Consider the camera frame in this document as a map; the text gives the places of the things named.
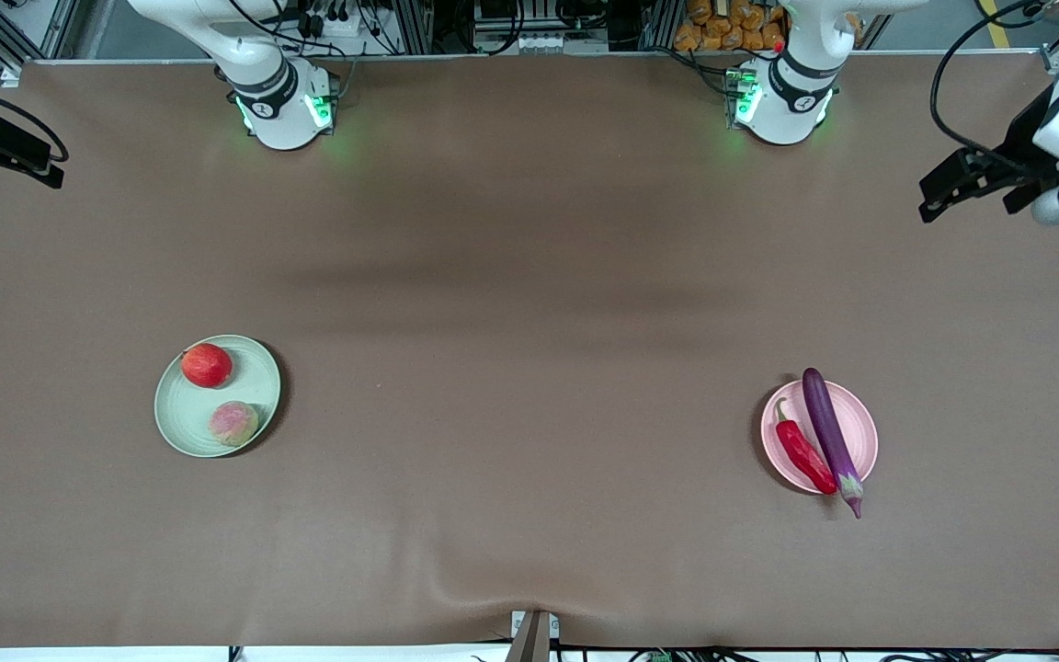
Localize pale green round plate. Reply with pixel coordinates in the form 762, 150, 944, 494
154, 334, 282, 459

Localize pink round plate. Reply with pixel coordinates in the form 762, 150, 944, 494
760, 379, 879, 496

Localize red apple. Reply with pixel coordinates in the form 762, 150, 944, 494
182, 342, 233, 389

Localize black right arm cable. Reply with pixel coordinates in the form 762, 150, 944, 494
0, 83, 71, 165

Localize yellow pink peach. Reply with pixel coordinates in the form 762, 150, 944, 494
209, 401, 260, 448

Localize grey metal camera bracket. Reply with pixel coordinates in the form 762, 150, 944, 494
507, 610, 560, 662

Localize orange snack bags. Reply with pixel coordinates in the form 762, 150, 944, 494
674, 0, 788, 52

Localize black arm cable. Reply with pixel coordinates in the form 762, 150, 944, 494
930, 0, 1045, 171
0, 83, 71, 165

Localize red chili pepper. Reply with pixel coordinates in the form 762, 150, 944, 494
774, 397, 838, 496

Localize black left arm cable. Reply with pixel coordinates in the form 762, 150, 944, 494
930, 0, 1045, 171

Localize long purple eggplant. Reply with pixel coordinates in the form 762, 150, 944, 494
802, 368, 864, 519

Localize brown table cloth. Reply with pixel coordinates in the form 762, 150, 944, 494
0, 51, 1059, 649

